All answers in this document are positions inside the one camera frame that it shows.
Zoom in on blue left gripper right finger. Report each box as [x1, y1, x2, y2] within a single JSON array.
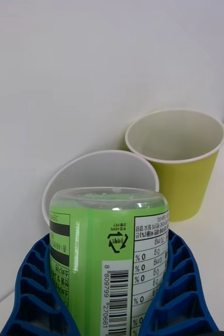
[[139, 228, 220, 336]]

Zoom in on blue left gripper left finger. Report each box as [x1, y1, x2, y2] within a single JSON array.
[[0, 232, 81, 336]]

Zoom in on green plastic bottle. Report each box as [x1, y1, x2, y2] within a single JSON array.
[[48, 186, 169, 336]]

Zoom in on yellow-green waste bin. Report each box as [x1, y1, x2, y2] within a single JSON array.
[[124, 109, 224, 223]]

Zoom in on grey waste bin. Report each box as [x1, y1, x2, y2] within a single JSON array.
[[41, 149, 160, 234]]

